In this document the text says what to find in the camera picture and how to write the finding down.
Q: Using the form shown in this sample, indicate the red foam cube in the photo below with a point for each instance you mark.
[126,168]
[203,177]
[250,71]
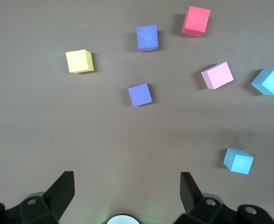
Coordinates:
[196,19]

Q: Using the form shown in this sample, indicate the blue foam cube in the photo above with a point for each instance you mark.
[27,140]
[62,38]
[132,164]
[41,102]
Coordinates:
[240,163]
[271,82]

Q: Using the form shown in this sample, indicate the pink foam cube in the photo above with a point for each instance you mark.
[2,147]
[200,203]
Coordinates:
[218,75]

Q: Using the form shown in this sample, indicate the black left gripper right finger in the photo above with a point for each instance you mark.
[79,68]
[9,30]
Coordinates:
[193,198]

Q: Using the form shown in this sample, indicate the brown table mat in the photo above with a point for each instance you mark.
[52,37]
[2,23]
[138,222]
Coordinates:
[34,116]

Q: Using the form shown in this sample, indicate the purple foam cube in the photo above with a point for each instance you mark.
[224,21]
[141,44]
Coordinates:
[140,94]
[147,37]

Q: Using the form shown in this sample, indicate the yellow foam cube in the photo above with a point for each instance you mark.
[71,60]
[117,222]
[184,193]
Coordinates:
[77,61]

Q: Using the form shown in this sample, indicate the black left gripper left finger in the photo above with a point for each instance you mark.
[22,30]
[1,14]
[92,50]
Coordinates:
[57,198]

